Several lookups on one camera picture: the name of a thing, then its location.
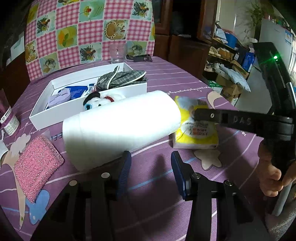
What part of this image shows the white face mask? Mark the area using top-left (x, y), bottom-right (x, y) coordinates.
top-left (0, 130), bottom-right (9, 163)

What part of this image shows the blue pack with lilac pad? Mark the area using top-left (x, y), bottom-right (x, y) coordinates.
top-left (47, 86), bottom-right (88, 108)

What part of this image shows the clear drinking glass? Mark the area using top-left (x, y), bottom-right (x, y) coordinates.
top-left (109, 42), bottom-right (127, 64)

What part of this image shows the green white cardboard box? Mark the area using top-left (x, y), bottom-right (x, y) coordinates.
top-left (208, 80), bottom-right (223, 94)

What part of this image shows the person's right hand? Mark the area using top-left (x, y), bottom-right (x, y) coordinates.
top-left (256, 140), bottom-right (296, 197)

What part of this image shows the purple labelled bottle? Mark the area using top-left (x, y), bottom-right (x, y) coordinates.
top-left (0, 88), bottom-right (20, 136)

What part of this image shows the grey plaid cloth pouch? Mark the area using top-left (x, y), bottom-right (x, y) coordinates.
top-left (96, 66), bottom-right (147, 92)

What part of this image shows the pink sparkly sponge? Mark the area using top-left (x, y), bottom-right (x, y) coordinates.
top-left (14, 135), bottom-right (64, 203)

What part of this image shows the white paper towel roll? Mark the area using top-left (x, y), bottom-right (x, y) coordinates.
top-left (62, 90), bottom-right (181, 171)

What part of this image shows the white shallow box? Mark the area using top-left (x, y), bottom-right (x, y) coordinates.
top-left (29, 63), bottom-right (133, 130)

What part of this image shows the purple striped tablecloth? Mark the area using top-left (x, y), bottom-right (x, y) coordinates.
top-left (1, 57), bottom-right (263, 240)

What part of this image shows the pink checkered patchwork chair cover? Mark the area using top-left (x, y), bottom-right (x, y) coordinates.
top-left (25, 0), bottom-right (155, 80)

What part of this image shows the white plush toy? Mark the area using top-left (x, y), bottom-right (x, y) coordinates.
top-left (83, 92), bottom-right (125, 110)

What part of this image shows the dark wooden cabinet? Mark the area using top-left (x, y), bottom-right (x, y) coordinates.
top-left (152, 0), bottom-right (218, 79)

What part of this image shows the yellow tissue packet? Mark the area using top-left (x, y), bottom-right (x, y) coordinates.
top-left (173, 96), bottom-right (219, 150)

